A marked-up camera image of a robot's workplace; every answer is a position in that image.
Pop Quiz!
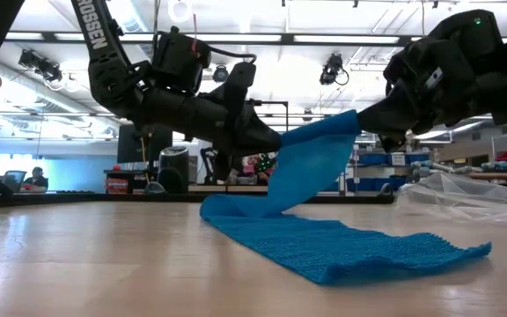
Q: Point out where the clear plastic bag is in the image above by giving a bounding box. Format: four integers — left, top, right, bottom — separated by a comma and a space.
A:
394, 170, 507, 224

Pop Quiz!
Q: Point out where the red cable sleeve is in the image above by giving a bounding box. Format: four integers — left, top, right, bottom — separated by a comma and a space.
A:
190, 12, 202, 59

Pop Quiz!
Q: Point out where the black ceiling-mounted camera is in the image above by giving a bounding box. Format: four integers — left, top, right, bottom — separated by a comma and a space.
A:
319, 53, 350, 87
211, 64, 231, 85
18, 48, 64, 85

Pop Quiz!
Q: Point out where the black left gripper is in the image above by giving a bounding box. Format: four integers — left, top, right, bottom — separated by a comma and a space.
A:
200, 61, 283, 181

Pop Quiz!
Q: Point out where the blue elastic bandage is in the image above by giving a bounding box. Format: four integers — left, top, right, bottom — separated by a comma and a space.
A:
199, 109, 493, 286

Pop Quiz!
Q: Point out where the black aluminium table frame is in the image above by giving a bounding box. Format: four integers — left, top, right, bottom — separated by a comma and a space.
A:
0, 169, 396, 210

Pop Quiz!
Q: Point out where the blue storage bin shelf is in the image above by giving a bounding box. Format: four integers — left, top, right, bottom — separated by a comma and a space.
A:
353, 151, 431, 193

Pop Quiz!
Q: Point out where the person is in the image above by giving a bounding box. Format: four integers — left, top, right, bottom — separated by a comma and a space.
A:
22, 166, 50, 194
240, 153, 279, 185

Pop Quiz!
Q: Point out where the red storage shelf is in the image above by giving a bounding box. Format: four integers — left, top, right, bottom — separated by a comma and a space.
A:
104, 177, 130, 195

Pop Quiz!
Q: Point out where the overhead light bar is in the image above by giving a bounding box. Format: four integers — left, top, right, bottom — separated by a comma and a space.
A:
4, 29, 507, 48

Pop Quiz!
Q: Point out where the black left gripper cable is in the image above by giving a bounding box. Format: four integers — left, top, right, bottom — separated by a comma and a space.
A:
209, 43, 258, 65

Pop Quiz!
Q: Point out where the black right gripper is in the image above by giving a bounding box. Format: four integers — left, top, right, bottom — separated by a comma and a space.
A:
356, 38, 480, 153

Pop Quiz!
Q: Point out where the black tower fan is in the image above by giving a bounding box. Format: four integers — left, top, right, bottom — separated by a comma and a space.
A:
157, 145, 191, 195

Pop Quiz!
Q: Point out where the black monitor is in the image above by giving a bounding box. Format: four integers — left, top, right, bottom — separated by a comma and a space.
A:
116, 124, 174, 165

